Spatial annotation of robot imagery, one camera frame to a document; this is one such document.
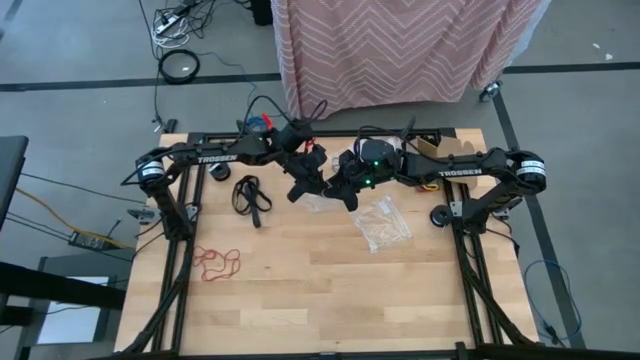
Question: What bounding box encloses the blue floor cable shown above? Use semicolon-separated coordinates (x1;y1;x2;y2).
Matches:
522;258;585;346

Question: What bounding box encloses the red rubber bands bunch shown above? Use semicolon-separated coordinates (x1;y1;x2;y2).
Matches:
192;245;242;282

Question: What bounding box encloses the pink chevron curtain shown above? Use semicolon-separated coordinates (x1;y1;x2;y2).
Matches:
269;0;551;121

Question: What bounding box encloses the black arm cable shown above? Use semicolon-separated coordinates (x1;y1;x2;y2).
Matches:
238;93;329;147
355;116;437;162

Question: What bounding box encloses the black equipment box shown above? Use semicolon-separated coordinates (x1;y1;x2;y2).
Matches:
249;0;274;27

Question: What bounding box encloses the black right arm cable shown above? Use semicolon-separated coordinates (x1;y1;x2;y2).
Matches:
355;116;437;162

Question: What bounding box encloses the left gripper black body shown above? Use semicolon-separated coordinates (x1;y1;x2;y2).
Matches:
287;147;329;189

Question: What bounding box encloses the white power strip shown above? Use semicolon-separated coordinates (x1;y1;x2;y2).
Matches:
153;13;182;35

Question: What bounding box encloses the black desk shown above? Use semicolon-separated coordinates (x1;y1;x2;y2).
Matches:
0;134;30;232

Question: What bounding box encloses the black power adapter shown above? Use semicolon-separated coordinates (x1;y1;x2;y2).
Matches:
67;229;110;252

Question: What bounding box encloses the black tape roll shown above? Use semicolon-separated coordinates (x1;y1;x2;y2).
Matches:
429;203;454;229
207;162;233;183

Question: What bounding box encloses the brown cardboard box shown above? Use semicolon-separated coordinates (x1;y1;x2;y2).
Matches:
416;134;481;191

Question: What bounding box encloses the black floor cables bundle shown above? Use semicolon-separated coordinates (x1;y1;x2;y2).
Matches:
137;0;251;66

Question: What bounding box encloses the wide black rubber bands bunch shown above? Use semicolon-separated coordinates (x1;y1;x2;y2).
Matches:
230;174;274;230

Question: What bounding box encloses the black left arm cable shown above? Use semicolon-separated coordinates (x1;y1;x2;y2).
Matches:
238;93;329;147

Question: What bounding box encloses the grey cabinet with white top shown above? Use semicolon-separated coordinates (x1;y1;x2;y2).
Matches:
19;253;121;360

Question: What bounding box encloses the black coiled cable ring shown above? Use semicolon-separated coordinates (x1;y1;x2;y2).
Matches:
157;48;202;85

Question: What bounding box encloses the yellow floor cable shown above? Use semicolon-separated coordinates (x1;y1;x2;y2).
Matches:
13;186;137;250

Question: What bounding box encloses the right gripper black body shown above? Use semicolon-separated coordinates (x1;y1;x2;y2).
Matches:
333;139;401;192

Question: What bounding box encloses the white coiled cable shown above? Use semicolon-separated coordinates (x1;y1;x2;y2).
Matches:
151;27;192;50

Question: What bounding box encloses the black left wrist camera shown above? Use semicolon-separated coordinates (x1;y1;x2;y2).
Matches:
275;122;315;151

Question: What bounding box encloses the black floor cable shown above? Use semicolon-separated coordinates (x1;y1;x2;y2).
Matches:
19;172;136;199

